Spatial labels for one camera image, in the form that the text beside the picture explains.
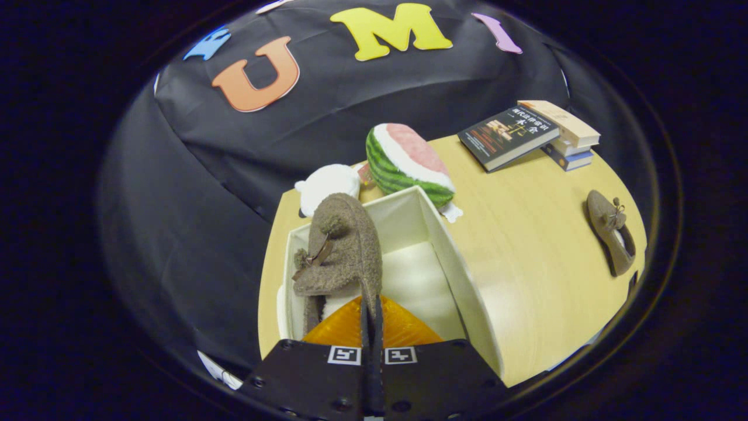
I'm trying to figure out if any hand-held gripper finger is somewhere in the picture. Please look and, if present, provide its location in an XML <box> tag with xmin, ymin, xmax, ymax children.
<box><xmin>373</xmin><ymin>295</ymin><xmax>509</xmax><ymax>421</ymax></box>
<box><xmin>240</xmin><ymin>295</ymin><xmax>373</xmax><ymax>421</ymax></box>

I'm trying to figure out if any pale lidded storage box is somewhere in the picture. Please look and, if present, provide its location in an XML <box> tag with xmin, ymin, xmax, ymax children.
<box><xmin>276</xmin><ymin>185</ymin><xmax>505</xmax><ymax>378</ymax></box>

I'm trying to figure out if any brown fuzzy shoe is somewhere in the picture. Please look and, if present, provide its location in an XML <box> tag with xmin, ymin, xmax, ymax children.
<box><xmin>291</xmin><ymin>192</ymin><xmax>384</xmax><ymax>337</ymax></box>
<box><xmin>586</xmin><ymin>189</ymin><xmax>637</xmax><ymax>277</ymax></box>

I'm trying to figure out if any white paper sheet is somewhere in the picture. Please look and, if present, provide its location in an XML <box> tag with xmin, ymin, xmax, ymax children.
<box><xmin>197</xmin><ymin>350</ymin><xmax>244</xmax><ymax>391</ymax></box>

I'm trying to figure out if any white plush toy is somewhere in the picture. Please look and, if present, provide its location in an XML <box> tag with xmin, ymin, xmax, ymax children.
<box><xmin>294</xmin><ymin>164</ymin><xmax>362</xmax><ymax>218</ymax></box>

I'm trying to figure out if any watermelon slice plush toy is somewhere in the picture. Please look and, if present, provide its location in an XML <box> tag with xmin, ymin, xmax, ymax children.
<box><xmin>366</xmin><ymin>123</ymin><xmax>464</xmax><ymax>223</ymax></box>

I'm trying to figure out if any black cover book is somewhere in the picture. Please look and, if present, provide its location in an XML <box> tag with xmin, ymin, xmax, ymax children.
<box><xmin>457</xmin><ymin>105</ymin><xmax>560</xmax><ymax>174</ymax></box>

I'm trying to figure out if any blue cover book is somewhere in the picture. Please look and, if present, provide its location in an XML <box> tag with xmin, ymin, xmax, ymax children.
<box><xmin>541</xmin><ymin>145</ymin><xmax>595</xmax><ymax>172</ymax></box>

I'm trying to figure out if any thin pale book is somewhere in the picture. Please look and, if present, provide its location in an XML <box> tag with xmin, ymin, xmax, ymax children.
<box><xmin>549</xmin><ymin>138</ymin><xmax>595</xmax><ymax>158</ymax></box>

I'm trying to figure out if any beige cover book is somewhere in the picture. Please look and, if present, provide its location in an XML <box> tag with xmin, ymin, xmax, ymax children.
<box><xmin>517</xmin><ymin>99</ymin><xmax>601</xmax><ymax>149</ymax></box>

